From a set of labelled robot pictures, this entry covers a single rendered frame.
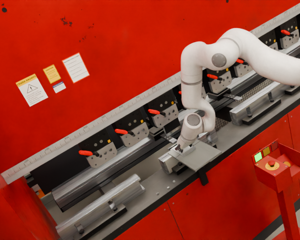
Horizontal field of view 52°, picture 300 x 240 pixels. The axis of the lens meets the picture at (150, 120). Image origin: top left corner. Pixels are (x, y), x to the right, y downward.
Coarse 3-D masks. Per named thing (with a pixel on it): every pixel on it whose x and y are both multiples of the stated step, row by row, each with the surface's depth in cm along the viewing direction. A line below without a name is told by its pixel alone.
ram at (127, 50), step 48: (0, 0) 116; (48, 0) 124; (96, 0) 133; (144, 0) 144; (192, 0) 156; (240, 0) 170; (288, 0) 187; (0, 48) 120; (48, 48) 129; (96, 48) 138; (144, 48) 150; (0, 96) 125; (48, 96) 134; (96, 96) 144; (0, 144) 129; (48, 144) 139
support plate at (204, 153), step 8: (192, 144) 173; (200, 144) 170; (168, 152) 175; (176, 152) 172; (192, 152) 166; (200, 152) 164; (208, 152) 161; (216, 152) 159; (184, 160) 163; (192, 160) 160; (200, 160) 158; (208, 160) 156; (192, 168) 155
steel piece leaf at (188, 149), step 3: (186, 147) 172; (189, 147) 171; (192, 147) 167; (195, 147) 167; (177, 150) 173; (183, 150) 171; (186, 150) 170; (189, 150) 166; (192, 150) 167; (180, 153) 169; (183, 153) 165; (186, 153) 166; (183, 156) 166
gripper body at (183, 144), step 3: (180, 135) 155; (180, 138) 154; (177, 141) 160; (180, 141) 156; (183, 141) 154; (186, 141) 154; (192, 141) 160; (177, 144) 162; (180, 144) 158; (183, 144) 156; (186, 144) 157; (189, 144) 160; (180, 147) 160; (183, 147) 159
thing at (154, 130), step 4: (152, 128) 199; (156, 128) 197; (160, 128) 195; (152, 132) 194; (156, 132) 193; (160, 132) 193; (164, 132) 195; (148, 136) 200; (152, 136) 193; (156, 136) 192; (160, 136) 193; (164, 136) 191; (168, 136) 189; (156, 140) 193; (168, 140) 185; (172, 140) 183; (176, 140) 182
